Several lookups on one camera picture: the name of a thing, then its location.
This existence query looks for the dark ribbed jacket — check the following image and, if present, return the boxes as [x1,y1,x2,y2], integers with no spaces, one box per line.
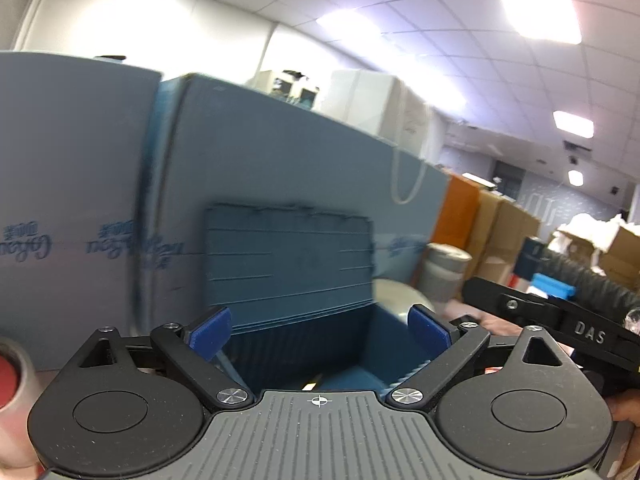
[544,250,640,313]

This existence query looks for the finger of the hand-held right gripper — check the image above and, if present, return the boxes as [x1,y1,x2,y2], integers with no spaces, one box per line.
[465,276,568,328]

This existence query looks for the white rope-handled paper bag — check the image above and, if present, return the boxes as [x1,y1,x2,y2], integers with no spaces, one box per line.
[320,69,435,206]

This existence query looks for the blue plastic storage box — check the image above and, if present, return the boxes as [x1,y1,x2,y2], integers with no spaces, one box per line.
[202,202,436,401]

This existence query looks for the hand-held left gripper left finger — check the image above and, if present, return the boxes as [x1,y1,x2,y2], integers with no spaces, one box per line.
[75,306,253,409]

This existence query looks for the large blue paper bag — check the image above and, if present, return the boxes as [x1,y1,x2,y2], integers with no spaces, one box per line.
[0,50,163,372]

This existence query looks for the person's right hand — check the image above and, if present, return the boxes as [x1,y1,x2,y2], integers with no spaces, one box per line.
[611,394,640,423]

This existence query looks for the white ceramic bowl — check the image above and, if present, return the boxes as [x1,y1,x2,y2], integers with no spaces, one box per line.
[372,280,437,322]

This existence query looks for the grey lidded cup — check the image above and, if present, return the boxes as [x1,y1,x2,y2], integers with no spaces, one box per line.
[416,242,473,305]

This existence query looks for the blue plastic bin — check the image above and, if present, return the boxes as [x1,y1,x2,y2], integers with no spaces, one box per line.
[531,272,572,302]

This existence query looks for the dark door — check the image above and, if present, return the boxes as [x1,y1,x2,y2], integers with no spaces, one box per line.
[492,160,524,197]

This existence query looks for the cardboard box with white packing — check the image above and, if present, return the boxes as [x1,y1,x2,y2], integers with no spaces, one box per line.
[549,212,640,291]

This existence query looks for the blue foam partition boards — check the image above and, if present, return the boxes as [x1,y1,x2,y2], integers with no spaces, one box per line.
[135,74,451,361]

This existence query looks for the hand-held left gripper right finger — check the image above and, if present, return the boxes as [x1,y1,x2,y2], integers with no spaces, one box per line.
[392,305,571,411]

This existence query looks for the orange box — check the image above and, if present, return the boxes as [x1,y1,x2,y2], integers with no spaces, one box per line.
[432,172,486,252]

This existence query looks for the dark bottle with striped label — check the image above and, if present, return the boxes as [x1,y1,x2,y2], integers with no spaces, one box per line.
[519,236,546,282]

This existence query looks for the tall cardboard box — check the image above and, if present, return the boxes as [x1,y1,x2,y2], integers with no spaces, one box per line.
[467,187,543,286]

